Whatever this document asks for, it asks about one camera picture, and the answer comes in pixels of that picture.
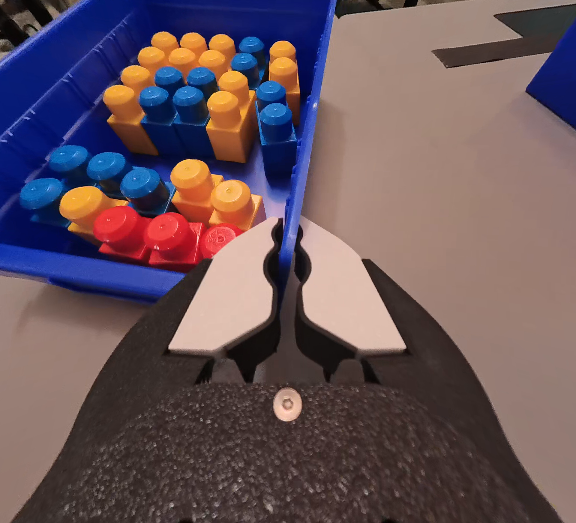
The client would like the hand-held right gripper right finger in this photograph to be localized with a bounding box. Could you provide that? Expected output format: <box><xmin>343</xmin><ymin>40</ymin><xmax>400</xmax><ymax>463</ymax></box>
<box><xmin>294</xmin><ymin>216</ymin><xmax>408</xmax><ymax>383</ymax></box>

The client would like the pile of assorted mega blocks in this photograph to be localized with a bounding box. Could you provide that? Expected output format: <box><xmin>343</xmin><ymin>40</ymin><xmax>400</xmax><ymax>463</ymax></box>
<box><xmin>19</xmin><ymin>32</ymin><xmax>301</xmax><ymax>273</ymax></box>

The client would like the blue plastic storage bin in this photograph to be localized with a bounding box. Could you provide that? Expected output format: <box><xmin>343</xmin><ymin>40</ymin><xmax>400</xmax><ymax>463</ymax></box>
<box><xmin>526</xmin><ymin>21</ymin><xmax>576</xmax><ymax>130</ymax></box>
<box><xmin>0</xmin><ymin>0</ymin><xmax>339</xmax><ymax>303</ymax></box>

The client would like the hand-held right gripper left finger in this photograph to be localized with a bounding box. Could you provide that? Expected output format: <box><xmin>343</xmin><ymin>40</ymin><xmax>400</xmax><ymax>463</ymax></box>
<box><xmin>168</xmin><ymin>217</ymin><xmax>284</xmax><ymax>382</ymax></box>

